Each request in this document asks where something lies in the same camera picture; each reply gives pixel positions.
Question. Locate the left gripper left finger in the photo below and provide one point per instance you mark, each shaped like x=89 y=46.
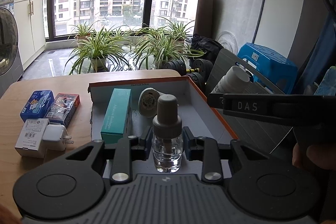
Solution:
x=130 y=149

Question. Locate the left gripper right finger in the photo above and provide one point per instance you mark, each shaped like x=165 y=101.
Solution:
x=206 y=150

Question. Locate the teal bandage box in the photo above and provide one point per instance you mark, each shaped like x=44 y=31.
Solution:
x=118 y=116

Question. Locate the white plug-in diffuser device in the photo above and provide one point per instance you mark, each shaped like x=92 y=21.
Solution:
x=147 y=102

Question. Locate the white pill bottle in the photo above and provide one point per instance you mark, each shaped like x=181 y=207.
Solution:
x=234 y=81

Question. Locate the white power adapter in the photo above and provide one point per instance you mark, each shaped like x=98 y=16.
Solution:
x=56 y=137

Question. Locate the red card box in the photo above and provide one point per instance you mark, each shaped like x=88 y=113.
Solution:
x=63 y=108

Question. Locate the blue card box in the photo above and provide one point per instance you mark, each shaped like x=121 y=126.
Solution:
x=38 y=105

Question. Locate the white labelled small box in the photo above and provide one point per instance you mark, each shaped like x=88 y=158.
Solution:
x=30 y=140

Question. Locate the person right hand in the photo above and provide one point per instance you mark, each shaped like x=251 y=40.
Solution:
x=323 y=157

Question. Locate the orange-rimmed cardboard box lid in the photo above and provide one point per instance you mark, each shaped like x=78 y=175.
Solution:
x=192 y=108

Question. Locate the dark grey chair back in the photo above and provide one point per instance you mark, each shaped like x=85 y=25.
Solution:
x=245 y=113

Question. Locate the blue plastic stool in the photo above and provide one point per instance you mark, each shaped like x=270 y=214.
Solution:
x=271 y=64

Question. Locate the black dumbbell yellow bar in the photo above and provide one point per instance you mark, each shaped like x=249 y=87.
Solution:
x=198 y=73

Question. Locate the front left spider plant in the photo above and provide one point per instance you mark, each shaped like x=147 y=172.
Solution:
x=101 y=48

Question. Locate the spider plant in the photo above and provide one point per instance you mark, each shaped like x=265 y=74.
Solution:
x=82 y=30
x=163 y=44
x=101 y=48
x=178 y=28

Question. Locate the black bag on floor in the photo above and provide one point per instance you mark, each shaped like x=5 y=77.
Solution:
x=210 y=47

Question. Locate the front right spider plant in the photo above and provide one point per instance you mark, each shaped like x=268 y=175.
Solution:
x=163 y=44

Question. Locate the white round fan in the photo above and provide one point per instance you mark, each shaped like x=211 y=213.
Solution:
x=228 y=41

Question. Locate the back right spider plant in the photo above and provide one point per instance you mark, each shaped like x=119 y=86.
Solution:
x=178 y=28

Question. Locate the brown rolled mat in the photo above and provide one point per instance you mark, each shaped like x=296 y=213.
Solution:
x=204 y=18

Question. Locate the back left spider plant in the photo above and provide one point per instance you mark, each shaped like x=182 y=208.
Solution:
x=82 y=30

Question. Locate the grey front-load washing machine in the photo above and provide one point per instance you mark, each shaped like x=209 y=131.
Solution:
x=11 y=69

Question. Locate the white cabinet with countertop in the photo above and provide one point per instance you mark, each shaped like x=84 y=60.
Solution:
x=31 y=32

